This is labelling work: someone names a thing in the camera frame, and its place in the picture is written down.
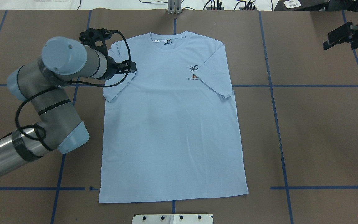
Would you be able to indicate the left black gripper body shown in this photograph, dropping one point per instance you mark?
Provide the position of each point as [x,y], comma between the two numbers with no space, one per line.
[112,67]

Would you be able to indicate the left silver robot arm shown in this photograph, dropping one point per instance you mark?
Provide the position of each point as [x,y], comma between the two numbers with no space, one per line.
[47,120]

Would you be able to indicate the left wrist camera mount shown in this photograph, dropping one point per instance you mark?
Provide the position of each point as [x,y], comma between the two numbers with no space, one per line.
[95,38]

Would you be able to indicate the aluminium frame post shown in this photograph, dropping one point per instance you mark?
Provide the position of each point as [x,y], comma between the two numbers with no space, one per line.
[174,7]

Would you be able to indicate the white camera mast pedestal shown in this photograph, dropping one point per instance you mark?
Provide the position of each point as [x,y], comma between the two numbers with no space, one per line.
[173,219]

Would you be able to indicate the light blue t-shirt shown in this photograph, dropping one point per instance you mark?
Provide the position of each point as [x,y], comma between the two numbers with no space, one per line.
[171,129]

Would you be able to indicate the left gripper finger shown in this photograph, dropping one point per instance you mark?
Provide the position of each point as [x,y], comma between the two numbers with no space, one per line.
[127,67]

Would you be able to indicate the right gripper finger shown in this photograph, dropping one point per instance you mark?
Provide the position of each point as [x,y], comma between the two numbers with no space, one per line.
[340,35]

